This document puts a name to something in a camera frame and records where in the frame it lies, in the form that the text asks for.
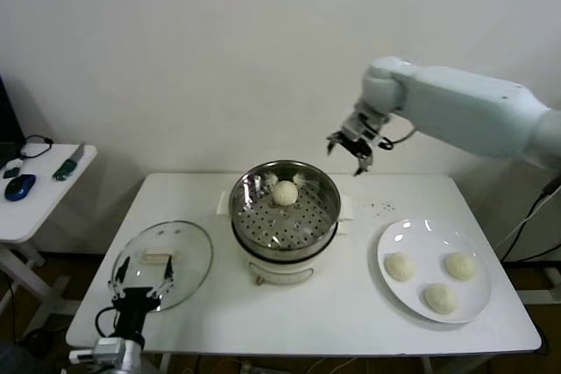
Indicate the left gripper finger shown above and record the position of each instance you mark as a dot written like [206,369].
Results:
[168,269]
[122,269]

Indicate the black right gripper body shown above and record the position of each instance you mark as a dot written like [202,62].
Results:
[359,146]

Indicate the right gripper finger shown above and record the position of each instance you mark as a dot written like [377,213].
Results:
[367,163]
[333,143]

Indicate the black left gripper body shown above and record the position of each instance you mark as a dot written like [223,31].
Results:
[131,306]

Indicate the round glass lid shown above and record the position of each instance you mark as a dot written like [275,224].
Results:
[193,251]

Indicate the white steamed baozi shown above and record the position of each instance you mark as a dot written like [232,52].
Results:
[399,266]
[285,193]
[460,265]
[440,298]

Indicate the blue computer mouse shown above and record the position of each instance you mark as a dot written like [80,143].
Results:
[19,186]

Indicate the pale left robot arm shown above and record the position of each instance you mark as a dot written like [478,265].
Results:
[131,358]

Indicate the pale right robot arm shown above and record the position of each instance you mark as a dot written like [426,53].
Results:
[460,107]

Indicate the stainless steel steamer basket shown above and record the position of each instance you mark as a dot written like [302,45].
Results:
[243,199]

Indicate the scattered dark crumbs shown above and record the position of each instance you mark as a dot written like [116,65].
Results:
[388,206]

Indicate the white round plate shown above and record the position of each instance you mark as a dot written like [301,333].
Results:
[390,242]

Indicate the white side table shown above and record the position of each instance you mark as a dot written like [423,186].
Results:
[48,199]

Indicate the small black desk object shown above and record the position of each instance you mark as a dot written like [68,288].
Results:
[11,171]

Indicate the black laptop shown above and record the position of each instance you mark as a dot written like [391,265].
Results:
[6,129]

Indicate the right wrist camera unit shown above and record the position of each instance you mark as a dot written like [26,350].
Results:
[364,122]

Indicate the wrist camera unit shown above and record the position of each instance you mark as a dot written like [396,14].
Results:
[107,347]
[364,122]

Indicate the left wrist camera unit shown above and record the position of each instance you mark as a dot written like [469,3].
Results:
[107,347]

